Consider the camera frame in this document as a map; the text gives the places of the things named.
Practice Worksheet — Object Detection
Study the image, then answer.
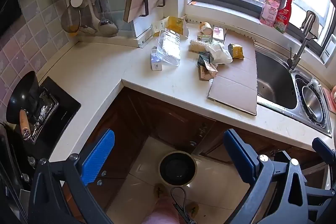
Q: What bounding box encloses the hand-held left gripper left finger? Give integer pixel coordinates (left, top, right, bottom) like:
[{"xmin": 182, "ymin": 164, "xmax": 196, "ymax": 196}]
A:
[{"xmin": 28, "ymin": 129, "xmax": 116, "ymax": 224}]

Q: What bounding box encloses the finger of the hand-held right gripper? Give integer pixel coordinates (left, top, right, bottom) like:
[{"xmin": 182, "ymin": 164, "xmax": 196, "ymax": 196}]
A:
[
  {"xmin": 312, "ymin": 137, "xmax": 336, "ymax": 165},
  {"xmin": 306, "ymin": 185, "xmax": 336, "ymax": 214}
]

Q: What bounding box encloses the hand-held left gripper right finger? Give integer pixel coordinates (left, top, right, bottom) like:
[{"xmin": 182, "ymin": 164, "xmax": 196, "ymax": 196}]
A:
[{"xmin": 223, "ymin": 129, "xmax": 310, "ymax": 224}]

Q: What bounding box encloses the round trash bin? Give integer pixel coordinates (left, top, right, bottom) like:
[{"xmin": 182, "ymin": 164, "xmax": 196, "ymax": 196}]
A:
[{"xmin": 158, "ymin": 151, "xmax": 198, "ymax": 186}]

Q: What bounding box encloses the brown packet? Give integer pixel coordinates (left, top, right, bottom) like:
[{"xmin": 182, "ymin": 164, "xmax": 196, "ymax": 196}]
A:
[{"xmin": 199, "ymin": 63, "xmax": 219, "ymax": 81}]

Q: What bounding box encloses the dark green packet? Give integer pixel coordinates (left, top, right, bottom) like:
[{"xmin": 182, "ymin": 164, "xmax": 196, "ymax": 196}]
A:
[{"xmin": 197, "ymin": 52, "xmax": 212, "ymax": 67}]

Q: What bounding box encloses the white plastic bag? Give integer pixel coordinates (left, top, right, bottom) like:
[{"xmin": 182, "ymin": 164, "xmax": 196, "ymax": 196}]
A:
[{"xmin": 205, "ymin": 41, "xmax": 234, "ymax": 65}]

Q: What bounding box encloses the yellow packet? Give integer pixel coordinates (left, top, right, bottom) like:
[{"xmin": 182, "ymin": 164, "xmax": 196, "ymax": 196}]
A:
[{"xmin": 227, "ymin": 43, "xmax": 245, "ymax": 59}]

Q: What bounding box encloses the small white blue box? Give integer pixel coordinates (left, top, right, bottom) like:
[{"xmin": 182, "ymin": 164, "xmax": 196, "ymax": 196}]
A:
[{"xmin": 150, "ymin": 46, "xmax": 163, "ymax": 71}]

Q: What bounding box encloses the beige ribbed wrapper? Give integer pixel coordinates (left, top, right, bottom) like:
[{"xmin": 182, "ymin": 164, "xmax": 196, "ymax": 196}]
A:
[{"xmin": 189, "ymin": 39, "xmax": 213, "ymax": 52}]

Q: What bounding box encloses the pink box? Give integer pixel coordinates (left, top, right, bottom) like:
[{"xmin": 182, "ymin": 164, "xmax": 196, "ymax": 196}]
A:
[{"xmin": 212, "ymin": 26, "xmax": 227, "ymax": 44}]

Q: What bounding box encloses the clear plastic bottle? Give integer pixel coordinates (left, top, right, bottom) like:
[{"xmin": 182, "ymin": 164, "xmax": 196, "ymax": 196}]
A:
[{"xmin": 156, "ymin": 29, "xmax": 181, "ymax": 66}]

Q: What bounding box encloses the orange paper cup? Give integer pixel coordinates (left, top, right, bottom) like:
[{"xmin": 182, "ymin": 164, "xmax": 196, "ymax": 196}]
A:
[{"xmin": 199, "ymin": 21, "xmax": 213, "ymax": 35}]

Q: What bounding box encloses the yellow carton box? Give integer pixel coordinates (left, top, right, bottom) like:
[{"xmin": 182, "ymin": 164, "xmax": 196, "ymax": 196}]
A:
[{"xmin": 152, "ymin": 16, "xmax": 189, "ymax": 38}]

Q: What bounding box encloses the steel bowl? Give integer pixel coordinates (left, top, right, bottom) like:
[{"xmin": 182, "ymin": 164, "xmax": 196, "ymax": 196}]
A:
[{"xmin": 301, "ymin": 85, "xmax": 324, "ymax": 122}]

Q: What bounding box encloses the pink holder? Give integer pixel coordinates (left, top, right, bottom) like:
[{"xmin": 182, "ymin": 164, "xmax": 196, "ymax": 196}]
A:
[{"xmin": 323, "ymin": 85, "xmax": 336, "ymax": 113}]

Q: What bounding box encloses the black gas stove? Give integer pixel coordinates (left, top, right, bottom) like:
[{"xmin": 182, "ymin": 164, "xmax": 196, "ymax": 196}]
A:
[{"xmin": 5, "ymin": 76, "xmax": 82, "ymax": 188}]

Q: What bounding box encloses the flat cardboard sheet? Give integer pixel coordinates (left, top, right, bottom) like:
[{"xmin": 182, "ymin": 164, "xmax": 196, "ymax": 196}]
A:
[{"xmin": 207, "ymin": 30, "xmax": 258, "ymax": 116}]

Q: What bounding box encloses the person's pink pants leg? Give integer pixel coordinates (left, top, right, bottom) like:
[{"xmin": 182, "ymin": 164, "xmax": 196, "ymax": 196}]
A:
[{"xmin": 143, "ymin": 198, "xmax": 181, "ymax": 224}]

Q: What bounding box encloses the stainless steel sink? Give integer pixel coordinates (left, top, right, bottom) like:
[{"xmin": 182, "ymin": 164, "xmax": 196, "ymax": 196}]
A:
[{"xmin": 255, "ymin": 43, "xmax": 332, "ymax": 138}]

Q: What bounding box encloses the steel faucet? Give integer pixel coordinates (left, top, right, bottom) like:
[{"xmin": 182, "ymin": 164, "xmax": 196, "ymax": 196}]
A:
[{"xmin": 287, "ymin": 11, "xmax": 319, "ymax": 70}]

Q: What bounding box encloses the red spray bottle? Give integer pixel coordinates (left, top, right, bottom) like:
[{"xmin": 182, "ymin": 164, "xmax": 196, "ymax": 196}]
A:
[{"xmin": 273, "ymin": 0, "xmax": 295, "ymax": 34}]

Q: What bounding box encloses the metal mesh strainer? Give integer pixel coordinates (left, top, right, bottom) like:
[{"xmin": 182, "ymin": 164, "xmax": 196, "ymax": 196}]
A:
[{"xmin": 61, "ymin": 0, "xmax": 81, "ymax": 34}]

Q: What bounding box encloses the pink detergent bottle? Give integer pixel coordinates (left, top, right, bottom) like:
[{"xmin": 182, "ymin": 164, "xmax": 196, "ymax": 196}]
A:
[{"xmin": 259, "ymin": 0, "xmax": 281, "ymax": 28}]

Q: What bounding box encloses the black cord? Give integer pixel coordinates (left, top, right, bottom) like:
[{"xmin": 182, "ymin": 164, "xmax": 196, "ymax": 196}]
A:
[{"xmin": 170, "ymin": 187, "xmax": 197, "ymax": 224}]

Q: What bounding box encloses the black wok wooden handle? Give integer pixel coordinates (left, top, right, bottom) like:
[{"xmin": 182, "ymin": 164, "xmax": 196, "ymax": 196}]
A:
[{"xmin": 6, "ymin": 70, "xmax": 40, "ymax": 140}]

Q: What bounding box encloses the white wall socket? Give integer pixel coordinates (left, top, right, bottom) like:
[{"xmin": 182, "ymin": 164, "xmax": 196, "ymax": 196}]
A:
[{"xmin": 320, "ymin": 34, "xmax": 336, "ymax": 65}]

